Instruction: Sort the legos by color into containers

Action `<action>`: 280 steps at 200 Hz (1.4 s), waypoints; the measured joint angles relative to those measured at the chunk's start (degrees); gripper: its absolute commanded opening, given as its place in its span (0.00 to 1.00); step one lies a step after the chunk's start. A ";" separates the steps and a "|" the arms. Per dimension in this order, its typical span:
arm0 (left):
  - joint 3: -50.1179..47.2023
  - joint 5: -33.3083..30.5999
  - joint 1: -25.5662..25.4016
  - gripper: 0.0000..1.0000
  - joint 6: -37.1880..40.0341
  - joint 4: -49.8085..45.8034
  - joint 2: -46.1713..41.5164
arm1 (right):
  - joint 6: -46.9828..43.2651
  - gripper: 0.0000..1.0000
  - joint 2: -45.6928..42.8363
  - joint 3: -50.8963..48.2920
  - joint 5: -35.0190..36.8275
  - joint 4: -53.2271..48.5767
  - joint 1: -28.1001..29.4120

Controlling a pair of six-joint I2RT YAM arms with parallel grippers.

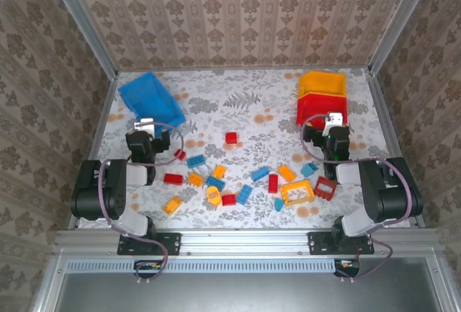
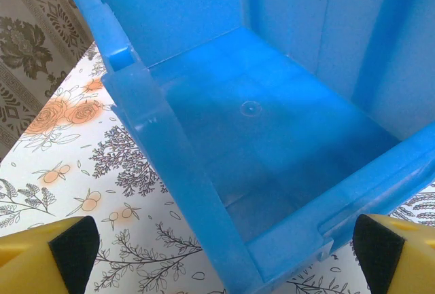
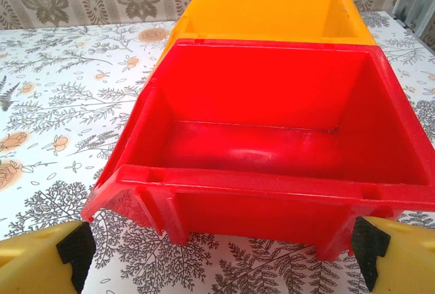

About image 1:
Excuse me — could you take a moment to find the slotted grey cable duct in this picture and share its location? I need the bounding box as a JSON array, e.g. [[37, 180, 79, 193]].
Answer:
[[66, 257, 342, 275]]

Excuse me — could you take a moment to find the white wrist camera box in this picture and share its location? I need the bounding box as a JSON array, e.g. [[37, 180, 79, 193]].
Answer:
[[323, 111, 343, 126], [133, 117, 156, 135]]

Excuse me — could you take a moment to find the blue plastic bin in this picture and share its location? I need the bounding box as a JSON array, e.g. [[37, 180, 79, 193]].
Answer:
[[117, 71, 187, 128]]

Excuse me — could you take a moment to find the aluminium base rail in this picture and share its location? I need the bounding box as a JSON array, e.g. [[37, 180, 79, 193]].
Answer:
[[53, 228, 443, 257]]

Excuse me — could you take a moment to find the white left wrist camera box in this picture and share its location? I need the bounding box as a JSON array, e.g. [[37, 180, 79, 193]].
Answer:
[[133, 117, 156, 135]]

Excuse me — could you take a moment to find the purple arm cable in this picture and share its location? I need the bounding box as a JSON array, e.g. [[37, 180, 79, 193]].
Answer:
[[300, 112, 415, 284], [97, 119, 185, 284]]

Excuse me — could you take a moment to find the red lego window frame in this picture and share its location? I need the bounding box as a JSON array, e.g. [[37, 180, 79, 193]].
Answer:
[[313, 176, 338, 202]]

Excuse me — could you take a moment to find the yellow plastic bin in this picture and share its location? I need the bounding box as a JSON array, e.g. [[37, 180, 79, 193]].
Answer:
[[297, 70, 347, 101]]

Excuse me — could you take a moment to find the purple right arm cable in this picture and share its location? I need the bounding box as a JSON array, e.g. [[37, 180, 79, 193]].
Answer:
[[300, 112, 415, 284]]

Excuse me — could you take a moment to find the red plastic bin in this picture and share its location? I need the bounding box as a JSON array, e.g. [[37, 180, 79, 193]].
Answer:
[[295, 94, 349, 128]]

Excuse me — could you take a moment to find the yellow round lego piece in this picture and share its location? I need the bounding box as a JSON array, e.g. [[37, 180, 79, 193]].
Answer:
[[205, 185, 222, 207]]

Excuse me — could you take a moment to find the small blue lego brick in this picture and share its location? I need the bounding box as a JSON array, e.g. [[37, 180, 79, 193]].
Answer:
[[300, 162, 320, 179]]

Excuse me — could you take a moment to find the aluminium table side rail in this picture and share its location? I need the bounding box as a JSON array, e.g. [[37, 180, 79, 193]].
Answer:
[[68, 73, 118, 229], [365, 68, 426, 229]]

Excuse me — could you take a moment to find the grey metal panel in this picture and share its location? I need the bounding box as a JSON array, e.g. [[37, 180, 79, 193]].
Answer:
[[53, 257, 446, 312]]

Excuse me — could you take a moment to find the yellow lego window frame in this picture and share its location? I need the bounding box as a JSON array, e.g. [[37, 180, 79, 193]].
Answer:
[[279, 179, 313, 207]]

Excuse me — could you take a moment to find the aluminium frame post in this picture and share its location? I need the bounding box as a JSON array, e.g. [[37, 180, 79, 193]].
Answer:
[[42, 0, 119, 77], [369, 0, 439, 74]]

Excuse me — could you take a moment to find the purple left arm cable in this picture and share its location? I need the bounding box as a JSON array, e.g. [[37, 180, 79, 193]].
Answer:
[[97, 119, 185, 284]]

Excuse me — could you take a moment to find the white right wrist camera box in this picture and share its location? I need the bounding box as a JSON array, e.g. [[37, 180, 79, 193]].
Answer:
[[323, 111, 343, 126]]

